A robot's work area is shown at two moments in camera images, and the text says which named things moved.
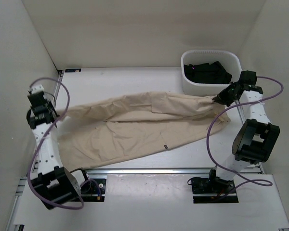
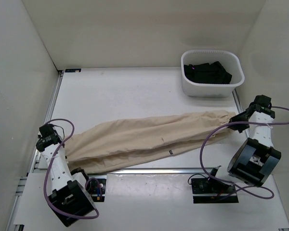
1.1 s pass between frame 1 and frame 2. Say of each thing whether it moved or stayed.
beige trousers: moved
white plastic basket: stayed
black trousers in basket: stayed
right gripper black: moved
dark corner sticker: stayed
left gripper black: moved
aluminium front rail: stayed
